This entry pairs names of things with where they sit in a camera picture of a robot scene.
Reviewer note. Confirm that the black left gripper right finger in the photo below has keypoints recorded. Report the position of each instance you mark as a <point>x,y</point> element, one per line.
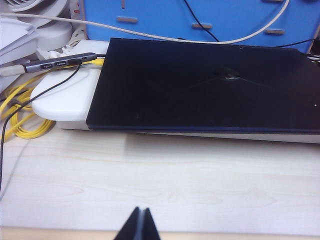
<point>150,227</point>

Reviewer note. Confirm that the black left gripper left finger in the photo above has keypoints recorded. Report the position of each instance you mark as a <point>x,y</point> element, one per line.
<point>132,227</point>

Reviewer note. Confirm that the white adjustable desk riser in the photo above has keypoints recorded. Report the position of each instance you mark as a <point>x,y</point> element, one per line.
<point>67,100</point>

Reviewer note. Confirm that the grey usb hub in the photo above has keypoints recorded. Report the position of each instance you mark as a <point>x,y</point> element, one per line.
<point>50,65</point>

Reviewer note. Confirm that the crumpled white tissue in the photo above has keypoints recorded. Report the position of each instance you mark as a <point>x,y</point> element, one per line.
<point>55,53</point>

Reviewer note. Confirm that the white desk fan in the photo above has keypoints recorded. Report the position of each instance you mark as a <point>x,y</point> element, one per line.
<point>57,35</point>

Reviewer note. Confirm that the stack of white papers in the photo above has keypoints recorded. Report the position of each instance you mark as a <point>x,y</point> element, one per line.
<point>15,35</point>

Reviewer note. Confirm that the blue wooden desk organizer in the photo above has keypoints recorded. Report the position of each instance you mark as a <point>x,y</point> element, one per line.
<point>237,15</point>

